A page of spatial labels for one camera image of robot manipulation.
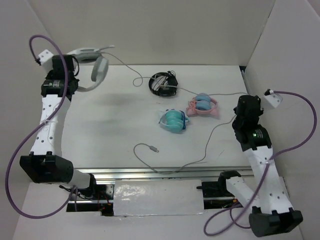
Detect teal headphones blue cable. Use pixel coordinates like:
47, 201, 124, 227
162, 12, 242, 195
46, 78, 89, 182
157, 108, 191, 134

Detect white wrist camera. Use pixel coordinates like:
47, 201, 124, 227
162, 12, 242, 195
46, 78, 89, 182
261, 89, 283, 111
38, 49, 54, 71

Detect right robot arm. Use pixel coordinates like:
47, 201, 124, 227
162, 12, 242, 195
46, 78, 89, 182
217, 95, 303, 238

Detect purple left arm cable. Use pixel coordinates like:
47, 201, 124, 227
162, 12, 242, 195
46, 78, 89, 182
4, 34, 78, 221

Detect white taped cover plate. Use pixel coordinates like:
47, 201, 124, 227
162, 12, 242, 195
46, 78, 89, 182
113, 179, 205, 217

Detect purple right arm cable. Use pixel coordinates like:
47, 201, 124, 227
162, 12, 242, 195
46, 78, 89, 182
203, 90, 315, 236

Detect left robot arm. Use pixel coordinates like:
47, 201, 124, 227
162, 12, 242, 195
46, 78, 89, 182
19, 54, 99, 200

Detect pink blue cat-ear headphones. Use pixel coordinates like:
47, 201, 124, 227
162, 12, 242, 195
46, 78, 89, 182
186, 93, 220, 117

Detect black headphones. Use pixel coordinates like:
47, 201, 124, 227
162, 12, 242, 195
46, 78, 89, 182
148, 71, 178, 97

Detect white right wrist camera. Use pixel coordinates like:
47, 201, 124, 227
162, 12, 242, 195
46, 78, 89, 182
261, 89, 283, 111

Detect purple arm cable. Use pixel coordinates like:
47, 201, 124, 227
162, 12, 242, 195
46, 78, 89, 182
203, 90, 315, 236
4, 34, 78, 221

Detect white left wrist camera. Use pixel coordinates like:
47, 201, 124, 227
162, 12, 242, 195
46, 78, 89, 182
38, 49, 54, 71

